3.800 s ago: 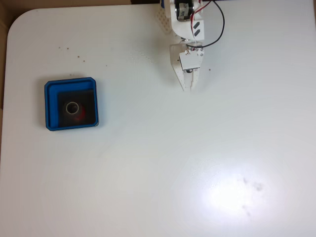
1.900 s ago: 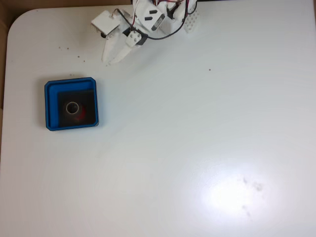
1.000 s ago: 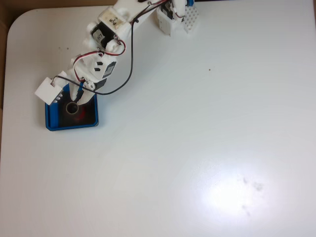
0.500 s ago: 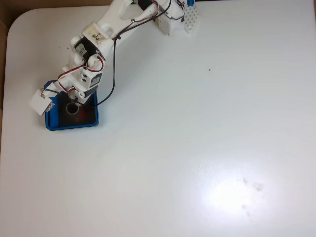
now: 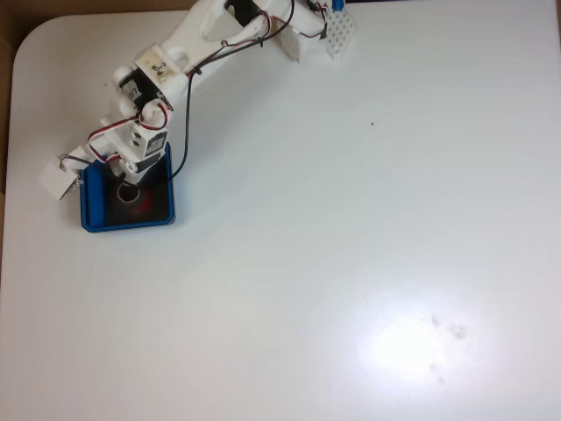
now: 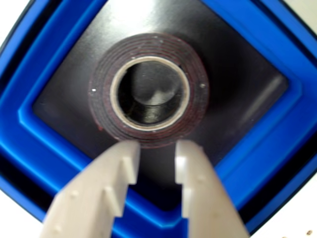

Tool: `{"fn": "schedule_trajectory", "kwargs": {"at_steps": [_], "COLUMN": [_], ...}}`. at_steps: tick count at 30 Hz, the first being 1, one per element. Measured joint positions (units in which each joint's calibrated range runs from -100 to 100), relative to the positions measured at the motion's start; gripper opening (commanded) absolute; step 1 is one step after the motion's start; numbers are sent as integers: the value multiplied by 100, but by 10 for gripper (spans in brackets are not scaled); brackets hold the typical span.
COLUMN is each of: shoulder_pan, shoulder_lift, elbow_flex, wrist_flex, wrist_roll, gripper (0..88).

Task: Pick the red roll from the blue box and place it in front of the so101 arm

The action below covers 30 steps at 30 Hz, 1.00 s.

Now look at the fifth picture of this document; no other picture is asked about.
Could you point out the black box insert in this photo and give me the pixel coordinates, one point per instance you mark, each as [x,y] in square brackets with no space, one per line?
[158,206]

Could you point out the blue square box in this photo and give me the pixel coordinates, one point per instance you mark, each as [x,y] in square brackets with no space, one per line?
[87,210]

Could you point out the blue table clamp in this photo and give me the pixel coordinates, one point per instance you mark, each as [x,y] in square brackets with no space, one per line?
[339,5]

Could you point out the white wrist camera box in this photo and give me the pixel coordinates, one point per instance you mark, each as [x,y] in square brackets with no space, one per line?
[54,177]

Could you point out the white perforated base plate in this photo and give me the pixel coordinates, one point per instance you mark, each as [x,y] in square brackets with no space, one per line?
[342,37]

